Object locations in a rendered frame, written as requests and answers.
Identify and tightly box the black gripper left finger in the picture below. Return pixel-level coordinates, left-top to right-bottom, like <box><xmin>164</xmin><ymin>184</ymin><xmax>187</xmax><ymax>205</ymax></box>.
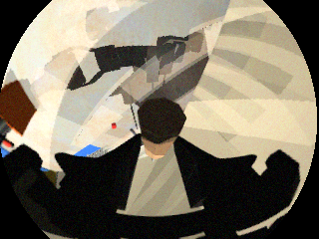
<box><xmin>55</xmin><ymin>132</ymin><xmax>143</xmax><ymax>211</ymax></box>

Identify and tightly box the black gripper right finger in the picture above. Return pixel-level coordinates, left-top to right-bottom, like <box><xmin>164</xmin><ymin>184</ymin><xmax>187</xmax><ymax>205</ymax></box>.
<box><xmin>172</xmin><ymin>135</ymin><xmax>256</xmax><ymax>208</ymax></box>

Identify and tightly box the blue flat strip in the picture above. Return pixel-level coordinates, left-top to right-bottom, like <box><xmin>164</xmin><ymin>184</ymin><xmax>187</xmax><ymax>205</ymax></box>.
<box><xmin>75</xmin><ymin>144</ymin><xmax>100</xmax><ymax>156</ymax></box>

